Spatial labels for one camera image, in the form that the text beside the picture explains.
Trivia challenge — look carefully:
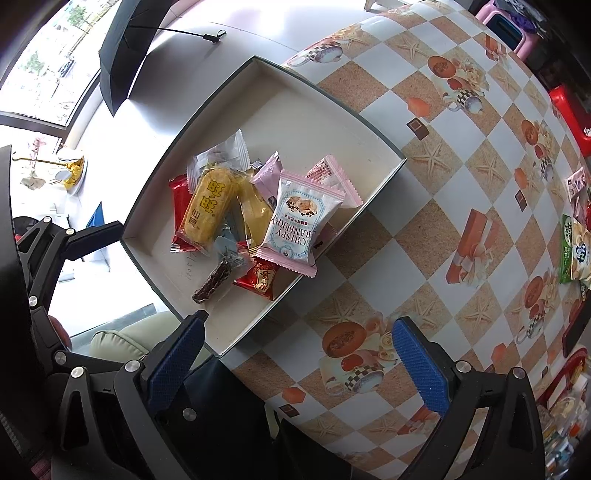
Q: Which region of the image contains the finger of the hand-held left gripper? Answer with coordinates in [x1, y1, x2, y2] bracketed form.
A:
[16, 219, 124, 298]
[28, 302, 127, 376]

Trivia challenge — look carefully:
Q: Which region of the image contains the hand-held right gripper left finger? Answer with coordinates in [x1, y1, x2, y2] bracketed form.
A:
[60, 309, 209, 480]

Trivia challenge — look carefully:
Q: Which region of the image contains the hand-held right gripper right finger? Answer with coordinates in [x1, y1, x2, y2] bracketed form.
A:
[392, 316, 548, 480]

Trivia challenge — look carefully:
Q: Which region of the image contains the clear-wrapped dark snack bar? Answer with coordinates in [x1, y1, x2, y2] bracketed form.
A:
[191, 256, 243, 305]

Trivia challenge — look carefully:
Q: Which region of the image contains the plain red snack packet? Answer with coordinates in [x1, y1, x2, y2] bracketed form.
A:
[167, 175, 204, 254]

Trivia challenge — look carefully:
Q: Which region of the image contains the red gold snack packet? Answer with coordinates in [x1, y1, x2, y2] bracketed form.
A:
[232, 256, 282, 302]

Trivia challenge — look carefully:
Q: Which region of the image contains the yellow cake packet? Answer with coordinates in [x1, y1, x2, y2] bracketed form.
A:
[178, 165, 234, 247]

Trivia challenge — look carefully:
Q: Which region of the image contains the white silver snack packet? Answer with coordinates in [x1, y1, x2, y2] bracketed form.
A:
[186, 129, 251, 185]

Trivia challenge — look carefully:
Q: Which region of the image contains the pink white cookie packet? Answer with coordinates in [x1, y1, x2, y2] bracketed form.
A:
[255, 169, 346, 278]

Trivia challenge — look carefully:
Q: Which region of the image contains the mauve snack packet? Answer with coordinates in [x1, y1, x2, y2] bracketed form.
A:
[252, 151, 284, 204]

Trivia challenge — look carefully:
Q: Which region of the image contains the white box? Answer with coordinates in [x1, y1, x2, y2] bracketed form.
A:
[120, 55, 408, 357]

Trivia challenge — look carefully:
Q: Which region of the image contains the cream leather sofa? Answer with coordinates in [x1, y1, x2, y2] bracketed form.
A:
[90, 310, 213, 365]

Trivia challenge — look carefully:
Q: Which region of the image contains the yellow plastic bag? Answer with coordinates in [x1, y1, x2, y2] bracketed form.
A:
[58, 154, 88, 195]

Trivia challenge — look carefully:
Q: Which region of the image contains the red plastic basket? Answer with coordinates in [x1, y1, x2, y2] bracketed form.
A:
[538, 348, 591, 480]

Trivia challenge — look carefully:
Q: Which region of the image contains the black flat object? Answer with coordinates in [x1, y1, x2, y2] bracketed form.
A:
[562, 300, 591, 358]

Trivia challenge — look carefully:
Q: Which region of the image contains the green snack bag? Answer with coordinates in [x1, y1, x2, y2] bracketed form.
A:
[558, 213, 578, 284]

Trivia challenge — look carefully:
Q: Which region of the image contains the black umbrella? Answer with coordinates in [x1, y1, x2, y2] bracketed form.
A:
[98, 0, 227, 117]

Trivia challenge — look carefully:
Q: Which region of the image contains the cream snack bag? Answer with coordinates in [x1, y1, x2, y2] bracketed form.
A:
[570, 222, 591, 282]

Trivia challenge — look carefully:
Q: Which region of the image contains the small pink snack packet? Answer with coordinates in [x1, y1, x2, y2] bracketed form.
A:
[567, 167, 588, 204]

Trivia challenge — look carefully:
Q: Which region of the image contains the red plastic stool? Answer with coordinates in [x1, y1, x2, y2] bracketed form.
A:
[549, 85, 591, 146]

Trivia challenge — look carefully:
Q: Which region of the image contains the pink plastic stool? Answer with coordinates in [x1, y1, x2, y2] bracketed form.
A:
[475, 0, 541, 58]

